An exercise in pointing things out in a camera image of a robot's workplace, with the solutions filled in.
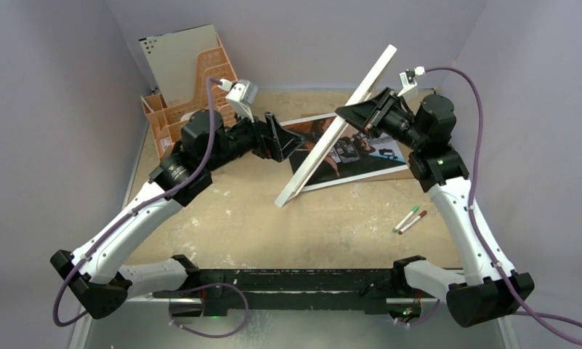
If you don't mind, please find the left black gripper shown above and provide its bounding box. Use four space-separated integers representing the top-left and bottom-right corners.
205 103 304 172

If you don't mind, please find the white wooden picture frame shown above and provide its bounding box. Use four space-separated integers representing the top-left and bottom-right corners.
274 44 397 208

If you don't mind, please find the printed photo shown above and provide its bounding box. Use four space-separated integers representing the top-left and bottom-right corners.
282 113 408 191

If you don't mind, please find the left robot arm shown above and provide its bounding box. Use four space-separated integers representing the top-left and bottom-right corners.
50 110 304 319

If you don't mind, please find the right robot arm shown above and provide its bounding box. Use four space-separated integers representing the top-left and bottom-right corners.
335 88 535 328

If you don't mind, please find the brown cardboard backing board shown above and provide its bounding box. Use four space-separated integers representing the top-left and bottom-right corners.
366 167 414 181

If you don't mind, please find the orange plastic file organizer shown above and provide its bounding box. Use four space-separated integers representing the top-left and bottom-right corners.
141 37 238 160

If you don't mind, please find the green capped marker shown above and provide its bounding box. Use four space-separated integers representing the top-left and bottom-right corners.
392 205 420 233

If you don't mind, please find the red capped marker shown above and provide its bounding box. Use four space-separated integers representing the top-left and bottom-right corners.
398 210 427 235

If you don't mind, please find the beige perforated folder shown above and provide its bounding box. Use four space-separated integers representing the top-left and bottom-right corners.
139 24 219 106

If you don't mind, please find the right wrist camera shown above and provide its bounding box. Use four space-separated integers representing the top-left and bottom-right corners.
397 66 426 99

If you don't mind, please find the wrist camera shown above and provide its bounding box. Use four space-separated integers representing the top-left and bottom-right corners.
397 66 426 99
224 79 259 123

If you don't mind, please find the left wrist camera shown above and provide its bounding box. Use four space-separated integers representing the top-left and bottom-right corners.
224 79 259 123

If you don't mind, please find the aluminium table frame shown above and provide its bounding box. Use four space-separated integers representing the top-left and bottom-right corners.
50 89 534 328

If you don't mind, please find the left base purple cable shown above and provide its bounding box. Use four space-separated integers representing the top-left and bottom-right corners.
168 281 251 339

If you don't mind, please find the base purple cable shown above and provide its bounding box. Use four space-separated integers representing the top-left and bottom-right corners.
394 300 441 329
168 281 251 339

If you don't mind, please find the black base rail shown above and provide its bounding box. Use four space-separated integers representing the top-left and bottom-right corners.
153 265 428 317

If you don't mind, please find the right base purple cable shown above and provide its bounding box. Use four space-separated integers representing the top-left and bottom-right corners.
394 300 441 329

